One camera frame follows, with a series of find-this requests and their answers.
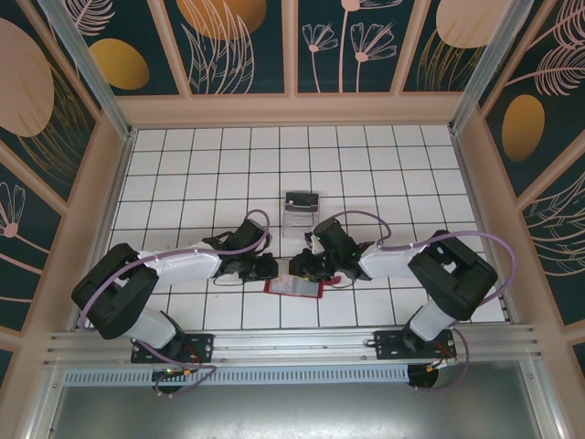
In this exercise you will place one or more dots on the white card with red print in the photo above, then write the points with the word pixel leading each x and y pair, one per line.
pixel 281 284

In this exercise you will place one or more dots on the aluminium table side rail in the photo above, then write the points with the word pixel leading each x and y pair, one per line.
pixel 474 196
pixel 112 196

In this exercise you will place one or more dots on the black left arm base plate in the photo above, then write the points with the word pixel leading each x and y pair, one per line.
pixel 201 343

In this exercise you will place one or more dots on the black VIP card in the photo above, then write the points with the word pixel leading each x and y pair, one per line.
pixel 301 201

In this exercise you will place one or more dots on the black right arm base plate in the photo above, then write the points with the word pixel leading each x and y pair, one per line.
pixel 388 343

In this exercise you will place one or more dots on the aluminium mounting rail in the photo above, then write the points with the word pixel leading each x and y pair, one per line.
pixel 292 340

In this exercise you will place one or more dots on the red card holder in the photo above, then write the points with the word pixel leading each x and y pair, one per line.
pixel 301 289

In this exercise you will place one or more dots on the clear acrylic card stand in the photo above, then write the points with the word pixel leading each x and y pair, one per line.
pixel 299 226

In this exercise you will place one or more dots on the grey metal sheet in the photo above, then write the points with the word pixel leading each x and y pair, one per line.
pixel 292 411

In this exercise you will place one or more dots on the aluminium frame post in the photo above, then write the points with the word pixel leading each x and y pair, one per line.
pixel 87 59
pixel 484 64

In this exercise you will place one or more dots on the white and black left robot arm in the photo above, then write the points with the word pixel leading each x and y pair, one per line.
pixel 183 270

